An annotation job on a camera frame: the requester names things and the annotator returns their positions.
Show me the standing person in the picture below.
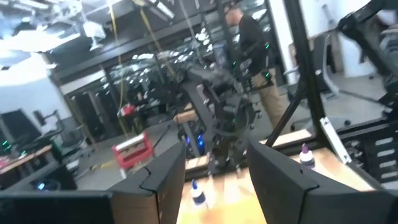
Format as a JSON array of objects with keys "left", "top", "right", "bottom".
[{"left": 224, "top": 6, "right": 286, "bottom": 129}]

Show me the blue food colouring bottle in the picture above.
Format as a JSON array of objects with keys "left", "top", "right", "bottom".
[{"left": 189, "top": 179, "right": 208, "bottom": 210}]

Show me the red metal box grater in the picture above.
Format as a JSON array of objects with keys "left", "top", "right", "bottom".
[{"left": 111, "top": 132, "right": 155, "bottom": 180}]

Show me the black aluminium frame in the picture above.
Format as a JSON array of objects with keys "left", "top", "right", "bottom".
[{"left": 186, "top": 0, "right": 398, "bottom": 178}]

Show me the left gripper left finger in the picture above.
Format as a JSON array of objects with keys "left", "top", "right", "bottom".
[{"left": 0, "top": 141, "right": 187, "bottom": 224}]

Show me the purple food colouring bottle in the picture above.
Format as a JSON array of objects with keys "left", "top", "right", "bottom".
[{"left": 298, "top": 142, "right": 317, "bottom": 171}]

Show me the white frame bracket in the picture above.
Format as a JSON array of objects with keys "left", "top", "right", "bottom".
[{"left": 319, "top": 116, "right": 353, "bottom": 165}]

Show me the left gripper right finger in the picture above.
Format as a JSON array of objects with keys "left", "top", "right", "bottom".
[{"left": 247, "top": 139, "right": 398, "bottom": 224}]

